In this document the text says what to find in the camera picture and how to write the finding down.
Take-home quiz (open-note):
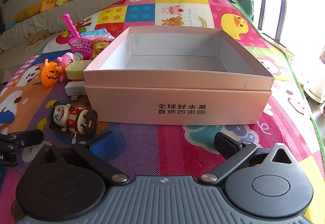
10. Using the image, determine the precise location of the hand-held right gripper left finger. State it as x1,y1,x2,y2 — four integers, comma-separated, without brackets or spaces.
33,131,130,186

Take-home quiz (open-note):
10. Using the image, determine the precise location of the white plug-in device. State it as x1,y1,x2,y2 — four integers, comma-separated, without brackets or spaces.
64,80,87,101

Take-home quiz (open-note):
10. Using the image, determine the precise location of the cartoon figure wind-up toy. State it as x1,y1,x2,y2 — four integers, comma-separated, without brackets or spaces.
49,101,98,139

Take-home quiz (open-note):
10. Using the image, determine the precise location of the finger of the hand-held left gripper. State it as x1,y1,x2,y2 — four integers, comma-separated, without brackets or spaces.
0,129,44,150
0,111,15,124

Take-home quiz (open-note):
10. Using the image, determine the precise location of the yellow pink cake toy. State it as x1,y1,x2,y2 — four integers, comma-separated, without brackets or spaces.
91,37,115,60

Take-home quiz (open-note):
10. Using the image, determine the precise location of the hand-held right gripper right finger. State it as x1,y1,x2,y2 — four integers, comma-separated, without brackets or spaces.
198,132,302,186

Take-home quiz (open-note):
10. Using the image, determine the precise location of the beige covered sofa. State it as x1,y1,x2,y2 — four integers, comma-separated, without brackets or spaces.
0,0,156,85

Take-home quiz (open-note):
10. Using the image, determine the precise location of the orange pumpkin toy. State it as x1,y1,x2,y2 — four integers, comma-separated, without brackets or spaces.
40,58,67,88

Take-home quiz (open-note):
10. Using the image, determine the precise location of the light blue packet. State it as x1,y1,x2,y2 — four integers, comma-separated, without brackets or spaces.
81,29,115,42

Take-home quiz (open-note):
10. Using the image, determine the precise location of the yellow pillow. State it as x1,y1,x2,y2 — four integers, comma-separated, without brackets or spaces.
12,5,41,22

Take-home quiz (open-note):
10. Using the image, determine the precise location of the orange yellow plush toy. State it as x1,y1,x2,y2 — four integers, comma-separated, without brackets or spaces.
40,0,60,13

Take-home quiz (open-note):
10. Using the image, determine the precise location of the pale yellow block toy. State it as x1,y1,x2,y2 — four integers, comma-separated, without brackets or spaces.
65,60,93,80

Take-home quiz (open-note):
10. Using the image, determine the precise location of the brown plush toy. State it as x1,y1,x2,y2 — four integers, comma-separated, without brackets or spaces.
26,29,50,44

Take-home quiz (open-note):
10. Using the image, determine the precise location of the white plastic object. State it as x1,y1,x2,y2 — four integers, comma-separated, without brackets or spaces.
303,71,325,106

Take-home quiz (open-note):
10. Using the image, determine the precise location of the pink plastic basket with handle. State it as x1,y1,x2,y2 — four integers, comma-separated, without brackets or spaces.
62,13,93,60

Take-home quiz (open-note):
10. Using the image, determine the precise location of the pink cardboard box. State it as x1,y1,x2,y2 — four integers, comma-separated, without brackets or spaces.
83,26,275,125

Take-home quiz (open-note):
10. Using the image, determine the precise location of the colourful printed play mat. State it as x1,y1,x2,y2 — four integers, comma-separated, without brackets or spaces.
0,0,325,224

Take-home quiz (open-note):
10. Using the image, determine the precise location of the pink pony toy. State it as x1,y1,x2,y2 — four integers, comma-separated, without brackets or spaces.
57,52,84,67

